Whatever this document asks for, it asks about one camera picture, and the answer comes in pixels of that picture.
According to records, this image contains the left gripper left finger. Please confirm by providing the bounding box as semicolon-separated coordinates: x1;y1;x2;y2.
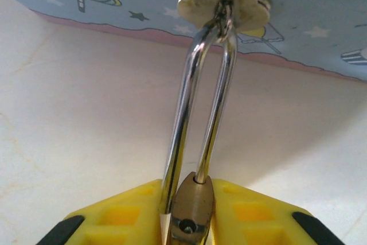
36;178;165;245

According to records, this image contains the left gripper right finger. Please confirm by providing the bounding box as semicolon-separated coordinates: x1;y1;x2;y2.
209;178;345;245

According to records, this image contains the brass padlock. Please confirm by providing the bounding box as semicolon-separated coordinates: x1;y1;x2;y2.
159;22;239;245

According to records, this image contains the cartoon print tin box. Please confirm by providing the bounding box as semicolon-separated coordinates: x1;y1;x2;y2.
0;0;367;83

